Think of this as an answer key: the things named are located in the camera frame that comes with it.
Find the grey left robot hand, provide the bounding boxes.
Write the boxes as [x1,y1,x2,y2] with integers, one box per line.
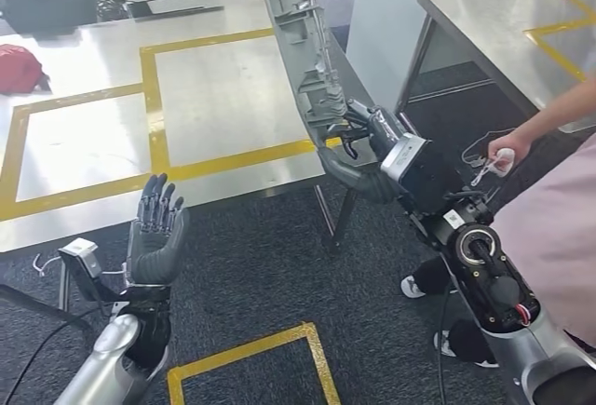
[125,172,190,288]

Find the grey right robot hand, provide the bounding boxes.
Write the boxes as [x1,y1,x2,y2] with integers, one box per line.
[318,98,407,206]

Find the silver plastic wheel cover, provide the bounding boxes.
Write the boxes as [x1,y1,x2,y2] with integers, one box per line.
[253,0,348,147]

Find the steel workbench table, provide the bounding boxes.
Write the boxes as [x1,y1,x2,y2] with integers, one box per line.
[0,0,377,332]
[395,0,596,135]

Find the white partition panel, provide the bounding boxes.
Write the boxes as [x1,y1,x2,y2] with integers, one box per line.
[346,0,462,114]

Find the white handheld remote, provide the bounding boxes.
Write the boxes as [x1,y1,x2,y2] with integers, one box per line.
[470,147,517,189]

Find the yellow tape rectangle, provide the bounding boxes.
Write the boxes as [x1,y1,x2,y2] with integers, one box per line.
[139,27,343,182]
[524,0,596,83]
[0,83,161,223]

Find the person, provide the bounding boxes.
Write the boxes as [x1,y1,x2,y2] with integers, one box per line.
[400,78,596,370]

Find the red fabric bundle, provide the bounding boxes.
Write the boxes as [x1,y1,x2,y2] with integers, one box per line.
[0,44,51,96]

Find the black bag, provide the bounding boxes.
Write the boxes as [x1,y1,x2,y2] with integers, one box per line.
[0,0,97,36]

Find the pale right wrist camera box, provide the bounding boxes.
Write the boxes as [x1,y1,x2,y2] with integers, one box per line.
[380,132,464,212]

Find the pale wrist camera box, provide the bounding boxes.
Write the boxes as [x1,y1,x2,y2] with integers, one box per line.
[380,132,464,212]
[57,236,128,304]

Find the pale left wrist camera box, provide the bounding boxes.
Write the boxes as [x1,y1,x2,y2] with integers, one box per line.
[57,236,128,304]

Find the white floor cable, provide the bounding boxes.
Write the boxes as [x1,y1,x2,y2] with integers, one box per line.
[32,253,127,278]

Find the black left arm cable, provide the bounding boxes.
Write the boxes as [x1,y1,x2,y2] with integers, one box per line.
[2,306,101,405]

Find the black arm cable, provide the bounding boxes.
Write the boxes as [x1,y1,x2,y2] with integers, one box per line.
[437,285,450,405]
[2,306,101,405]

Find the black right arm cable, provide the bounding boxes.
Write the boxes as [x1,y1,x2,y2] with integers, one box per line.
[437,285,450,405]

